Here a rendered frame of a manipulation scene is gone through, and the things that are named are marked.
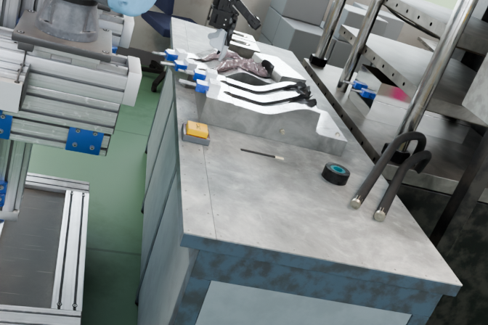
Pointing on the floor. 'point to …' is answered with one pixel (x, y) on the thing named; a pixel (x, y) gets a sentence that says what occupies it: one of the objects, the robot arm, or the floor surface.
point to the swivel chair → (166, 1)
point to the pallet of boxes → (289, 32)
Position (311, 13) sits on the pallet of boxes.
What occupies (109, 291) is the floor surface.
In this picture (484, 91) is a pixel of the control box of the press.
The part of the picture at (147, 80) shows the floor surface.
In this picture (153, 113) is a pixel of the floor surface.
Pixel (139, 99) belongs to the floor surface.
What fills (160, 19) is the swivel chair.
